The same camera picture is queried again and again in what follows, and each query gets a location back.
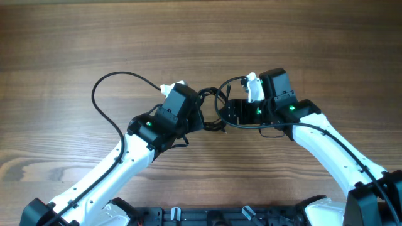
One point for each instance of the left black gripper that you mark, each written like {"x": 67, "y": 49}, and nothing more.
{"x": 198, "y": 118}

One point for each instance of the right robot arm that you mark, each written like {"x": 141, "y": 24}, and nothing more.
{"x": 373, "y": 195}

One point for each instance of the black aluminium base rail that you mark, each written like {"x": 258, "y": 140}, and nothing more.
{"x": 272, "y": 216}

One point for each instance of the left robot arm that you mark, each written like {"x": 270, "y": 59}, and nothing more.
{"x": 146, "y": 138}

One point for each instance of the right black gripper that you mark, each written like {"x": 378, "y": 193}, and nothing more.
{"x": 236, "y": 112}

